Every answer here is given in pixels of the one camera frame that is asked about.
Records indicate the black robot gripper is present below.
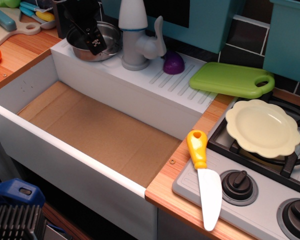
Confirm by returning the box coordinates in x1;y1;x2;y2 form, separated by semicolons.
52;0;107;56

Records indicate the small stainless steel pot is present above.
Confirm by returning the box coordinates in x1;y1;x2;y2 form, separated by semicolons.
66;21;121;62

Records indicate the white toy sink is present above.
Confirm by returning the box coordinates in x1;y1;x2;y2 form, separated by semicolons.
0;40;216;240

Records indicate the cardboard sheet in sink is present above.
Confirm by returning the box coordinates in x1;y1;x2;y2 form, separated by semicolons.
18;82;180;187

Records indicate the black ribbed heat sink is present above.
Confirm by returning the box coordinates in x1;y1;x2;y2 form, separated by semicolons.
0;205;47;240

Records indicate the grey toy faucet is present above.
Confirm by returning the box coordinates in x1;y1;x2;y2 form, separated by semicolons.
118;0;167;71

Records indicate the yellow toy corn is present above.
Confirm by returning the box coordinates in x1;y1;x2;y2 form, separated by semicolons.
35;11;55;22

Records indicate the teal toy utensil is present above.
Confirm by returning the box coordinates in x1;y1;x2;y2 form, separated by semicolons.
19;1;56;30

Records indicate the purple toy eggplant half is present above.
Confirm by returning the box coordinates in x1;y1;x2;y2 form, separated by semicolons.
163;50;185;75

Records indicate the green toy vegetable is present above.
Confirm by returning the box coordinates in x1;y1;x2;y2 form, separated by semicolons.
0;0;21;9

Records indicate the beige wooden cutting board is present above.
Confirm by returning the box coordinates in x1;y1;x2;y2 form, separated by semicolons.
0;7;41;45

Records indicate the green plastic cutting board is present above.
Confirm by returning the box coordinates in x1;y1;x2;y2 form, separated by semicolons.
189;62;275;99

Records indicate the blue clamp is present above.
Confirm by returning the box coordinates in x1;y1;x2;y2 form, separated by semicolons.
0;178;46;207

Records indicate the cream scalloped plate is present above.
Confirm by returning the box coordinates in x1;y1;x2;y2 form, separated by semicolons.
225;99;300;159

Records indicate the teal cabinet at right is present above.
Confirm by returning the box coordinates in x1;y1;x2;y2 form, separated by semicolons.
263;0;300;82

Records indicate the black stove knob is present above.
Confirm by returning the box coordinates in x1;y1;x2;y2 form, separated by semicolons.
276;198;300;240
220;169;259;207

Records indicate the black burner grate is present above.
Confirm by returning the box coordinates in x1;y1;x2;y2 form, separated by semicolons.
207;92;300;193

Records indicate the teal handled toy knife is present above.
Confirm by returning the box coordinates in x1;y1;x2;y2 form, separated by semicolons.
0;10;17;32

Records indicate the yellow handled toy knife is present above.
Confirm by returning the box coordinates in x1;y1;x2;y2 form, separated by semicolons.
186;130;223;232

